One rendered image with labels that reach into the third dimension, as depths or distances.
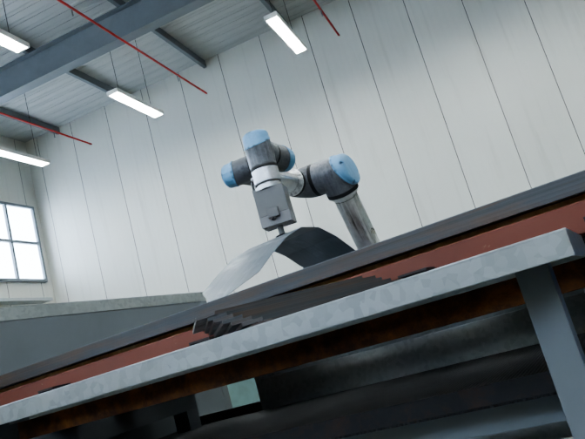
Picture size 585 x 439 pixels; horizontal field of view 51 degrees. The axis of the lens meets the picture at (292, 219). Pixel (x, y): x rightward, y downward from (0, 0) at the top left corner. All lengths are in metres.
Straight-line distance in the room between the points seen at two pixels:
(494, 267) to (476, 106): 11.30
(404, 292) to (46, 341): 1.47
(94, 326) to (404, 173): 10.06
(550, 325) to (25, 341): 1.54
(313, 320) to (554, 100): 11.30
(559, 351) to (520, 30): 11.69
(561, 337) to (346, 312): 0.26
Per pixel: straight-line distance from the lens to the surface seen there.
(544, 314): 0.82
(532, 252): 0.71
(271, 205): 1.63
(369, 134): 12.16
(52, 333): 2.06
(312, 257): 1.79
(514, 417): 1.08
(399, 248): 1.08
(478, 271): 0.72
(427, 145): 11.90
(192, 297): 2.60
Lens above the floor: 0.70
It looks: 12 degrees up
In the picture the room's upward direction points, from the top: 16 degrees counter-clockwise
